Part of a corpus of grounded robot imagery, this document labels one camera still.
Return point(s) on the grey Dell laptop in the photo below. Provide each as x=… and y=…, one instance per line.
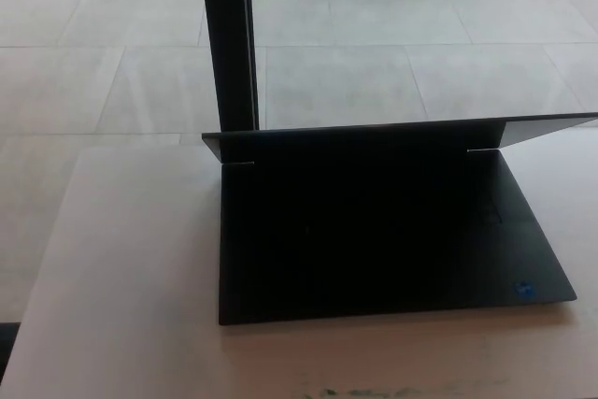
x=355, y=240

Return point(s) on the black vertical post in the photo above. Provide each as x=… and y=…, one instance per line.
x=229, y=44

